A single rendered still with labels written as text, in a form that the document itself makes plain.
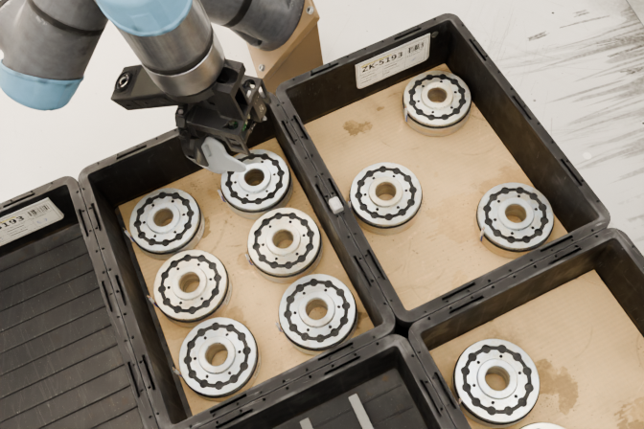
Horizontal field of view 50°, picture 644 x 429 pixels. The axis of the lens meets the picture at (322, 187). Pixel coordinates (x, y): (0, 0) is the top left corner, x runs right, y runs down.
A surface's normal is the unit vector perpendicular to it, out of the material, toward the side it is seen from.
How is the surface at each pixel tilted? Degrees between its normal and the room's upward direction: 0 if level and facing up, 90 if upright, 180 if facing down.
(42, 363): 0
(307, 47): 90
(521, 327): 0
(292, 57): 90
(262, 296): 0
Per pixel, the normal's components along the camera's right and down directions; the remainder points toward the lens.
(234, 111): -0.32, 0.89
